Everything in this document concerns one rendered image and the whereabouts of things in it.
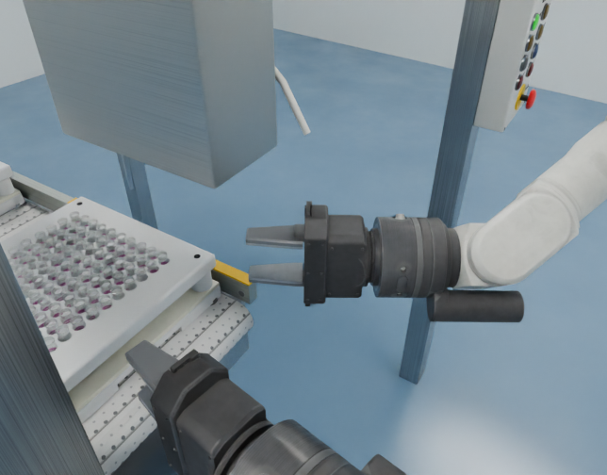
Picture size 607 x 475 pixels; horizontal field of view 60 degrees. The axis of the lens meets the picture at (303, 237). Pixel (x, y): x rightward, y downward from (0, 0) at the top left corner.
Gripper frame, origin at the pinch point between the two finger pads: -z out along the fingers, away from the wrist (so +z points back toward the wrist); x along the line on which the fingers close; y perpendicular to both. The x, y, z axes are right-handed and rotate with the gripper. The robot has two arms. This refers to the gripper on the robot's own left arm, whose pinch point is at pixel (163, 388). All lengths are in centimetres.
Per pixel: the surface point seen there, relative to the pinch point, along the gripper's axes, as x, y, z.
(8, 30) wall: 65, 128, -339
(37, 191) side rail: 8, 13, -50
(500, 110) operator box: 6, 84, -6
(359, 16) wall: 72, 330, -209
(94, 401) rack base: 9.6, -2.1, -10.8
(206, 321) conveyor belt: 11.1, 13.5, -11.7
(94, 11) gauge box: -24.1, 11.7, -18.5
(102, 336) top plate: 4.0, 1.3, -12.5
